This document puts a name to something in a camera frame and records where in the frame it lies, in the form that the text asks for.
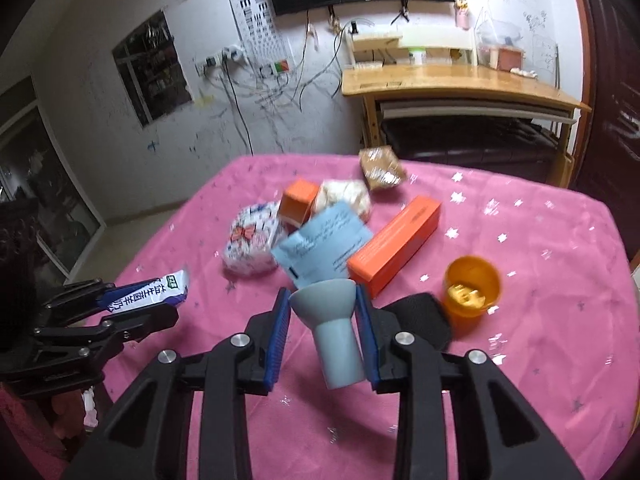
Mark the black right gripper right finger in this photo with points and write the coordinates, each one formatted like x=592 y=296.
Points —
x=497 y=432

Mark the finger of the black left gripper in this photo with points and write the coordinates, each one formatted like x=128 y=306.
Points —
x=117 y=329
x=74 y=303

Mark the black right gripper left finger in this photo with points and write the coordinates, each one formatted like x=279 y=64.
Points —
x=186 y=415

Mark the blue white milk sachet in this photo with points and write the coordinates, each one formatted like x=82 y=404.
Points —
x=171 y=289

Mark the orange plastic cup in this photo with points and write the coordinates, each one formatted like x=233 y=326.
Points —
x=471 y=286

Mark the Hello Kitty tissue pack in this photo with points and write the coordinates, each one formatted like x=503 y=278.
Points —
x=254 y=233

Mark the long orange carton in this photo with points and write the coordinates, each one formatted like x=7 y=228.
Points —
x=376 y=263

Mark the grey blue funnel cup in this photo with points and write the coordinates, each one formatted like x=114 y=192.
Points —
x=326 y=309

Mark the small orange box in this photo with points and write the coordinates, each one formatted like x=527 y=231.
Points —
x=297 y=202

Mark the brown snack pack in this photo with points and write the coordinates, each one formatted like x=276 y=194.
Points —
x=381 y=168

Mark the pink star tablecloth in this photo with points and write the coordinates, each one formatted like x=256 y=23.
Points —
x=564 y=330

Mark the light blue paper sachet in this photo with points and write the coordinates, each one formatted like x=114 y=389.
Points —
x=319 y=250

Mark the dark brown door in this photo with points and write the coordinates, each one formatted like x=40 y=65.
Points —
x=608 y=154

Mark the white power strip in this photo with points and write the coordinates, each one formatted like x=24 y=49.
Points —
x=232 y=54

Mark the white eye chart poster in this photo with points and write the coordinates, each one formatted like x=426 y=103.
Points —
x=262 y=43

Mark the wooden desk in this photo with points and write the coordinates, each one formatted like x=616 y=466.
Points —
x=403 y=91

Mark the pink storage box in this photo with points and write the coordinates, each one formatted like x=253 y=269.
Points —
x=505 y=58

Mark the white jar green lid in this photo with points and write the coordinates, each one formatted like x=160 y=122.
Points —
x=417 y=56

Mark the white desk shelf riser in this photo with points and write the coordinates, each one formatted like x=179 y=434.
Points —
x=455 y=48

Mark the dark wall window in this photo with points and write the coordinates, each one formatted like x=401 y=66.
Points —
x=148 y=65

